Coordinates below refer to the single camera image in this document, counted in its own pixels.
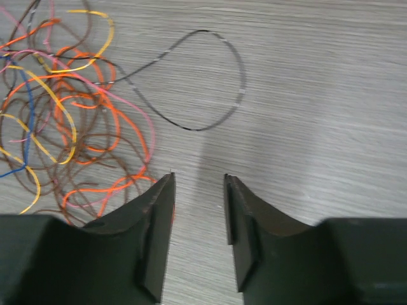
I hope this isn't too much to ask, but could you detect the tangled dark cables pile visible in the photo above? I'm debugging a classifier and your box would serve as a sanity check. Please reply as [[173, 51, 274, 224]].
[[0, 0, 247, 226]]

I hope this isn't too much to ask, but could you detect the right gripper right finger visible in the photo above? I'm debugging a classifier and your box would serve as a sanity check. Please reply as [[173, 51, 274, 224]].
[[224, 174, 406, 304]]

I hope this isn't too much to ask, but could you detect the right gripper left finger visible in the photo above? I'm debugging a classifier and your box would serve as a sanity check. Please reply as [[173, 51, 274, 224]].
[[1, 173, 176, 305]]

